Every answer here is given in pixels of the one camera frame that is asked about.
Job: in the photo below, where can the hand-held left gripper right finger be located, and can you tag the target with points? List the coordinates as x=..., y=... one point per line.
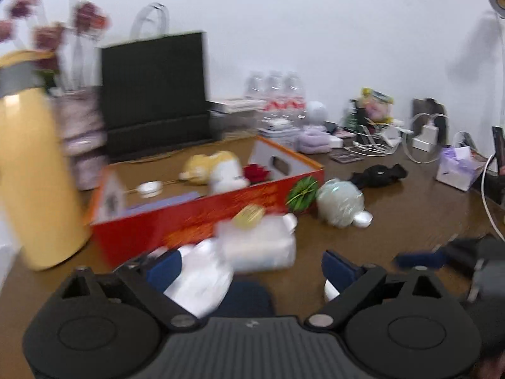
x=337, y=267

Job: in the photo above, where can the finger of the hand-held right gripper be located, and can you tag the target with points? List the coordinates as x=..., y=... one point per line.
x=420, y=259

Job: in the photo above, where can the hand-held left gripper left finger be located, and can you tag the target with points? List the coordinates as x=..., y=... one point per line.
x=163, y=270

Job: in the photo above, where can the white round puck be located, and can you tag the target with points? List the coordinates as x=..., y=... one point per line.
x=330, y=291

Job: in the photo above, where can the white and navy cloth bundle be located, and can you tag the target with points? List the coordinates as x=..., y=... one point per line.
x=197, y=280

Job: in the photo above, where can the red cardboard box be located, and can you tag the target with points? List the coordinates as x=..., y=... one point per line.
x=197, y=217

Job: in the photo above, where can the pale green glass ornament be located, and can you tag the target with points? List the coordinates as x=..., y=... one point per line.
x=338, y=203

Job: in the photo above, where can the wet wipes pack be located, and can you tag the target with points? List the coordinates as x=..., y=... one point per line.
x=260, y=246

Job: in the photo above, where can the white earbuds case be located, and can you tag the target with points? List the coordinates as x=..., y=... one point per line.
x=363, y=219

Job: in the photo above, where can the small white round disc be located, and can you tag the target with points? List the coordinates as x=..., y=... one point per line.
x=149, y=188

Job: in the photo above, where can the black cloth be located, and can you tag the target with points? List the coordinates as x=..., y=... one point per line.
x=378, y=175

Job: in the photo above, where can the purple tissue pack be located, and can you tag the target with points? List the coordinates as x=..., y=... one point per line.
x=457, y=169

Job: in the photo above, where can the dark flat coaster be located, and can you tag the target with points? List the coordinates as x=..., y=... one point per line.
x=347, y=157

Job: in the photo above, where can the yellow and white plush toy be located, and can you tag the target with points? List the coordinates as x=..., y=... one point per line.
x=215, y=167

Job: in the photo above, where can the white charger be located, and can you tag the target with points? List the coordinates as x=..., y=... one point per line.
x=425, y=138

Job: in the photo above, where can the red rose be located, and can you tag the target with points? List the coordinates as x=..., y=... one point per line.
x=257, y=173

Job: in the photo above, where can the brown paper bag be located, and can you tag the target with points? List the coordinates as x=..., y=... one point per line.
x=430, y=112

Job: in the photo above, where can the dark green bottle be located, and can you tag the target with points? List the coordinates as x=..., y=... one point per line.
x=356, y=118

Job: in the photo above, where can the white round speaker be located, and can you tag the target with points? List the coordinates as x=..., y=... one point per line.
x=317, y=113

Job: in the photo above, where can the small white case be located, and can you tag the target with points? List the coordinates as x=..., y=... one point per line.
x=277, y=123

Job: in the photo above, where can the pink textured vase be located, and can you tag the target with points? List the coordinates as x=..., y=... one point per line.
x=81, y=134

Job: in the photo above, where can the yellow green snack bag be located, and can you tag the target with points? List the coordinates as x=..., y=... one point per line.
x=378, y=104

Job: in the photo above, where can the clear plastic container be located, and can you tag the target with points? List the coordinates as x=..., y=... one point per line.
x=234, y=126

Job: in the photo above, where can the yellow thermos jug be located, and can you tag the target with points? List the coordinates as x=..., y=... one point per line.
x=35, y=166

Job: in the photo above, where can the black paper gift bag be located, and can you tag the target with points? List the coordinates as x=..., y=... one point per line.
x=154, y=94

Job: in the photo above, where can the water bottles pack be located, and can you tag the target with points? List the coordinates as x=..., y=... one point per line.
x=294, y=94

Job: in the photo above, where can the flat white box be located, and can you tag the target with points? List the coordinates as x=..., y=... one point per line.
x=236, y=105

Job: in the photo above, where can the clear water bottle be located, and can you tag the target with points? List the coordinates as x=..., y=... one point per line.
x=275, y=94
x=256, y=89

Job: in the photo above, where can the pink flowers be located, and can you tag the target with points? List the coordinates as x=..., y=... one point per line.
x=49, y=37

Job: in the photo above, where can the desk lamp head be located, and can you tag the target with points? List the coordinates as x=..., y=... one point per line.
x=498, y=2

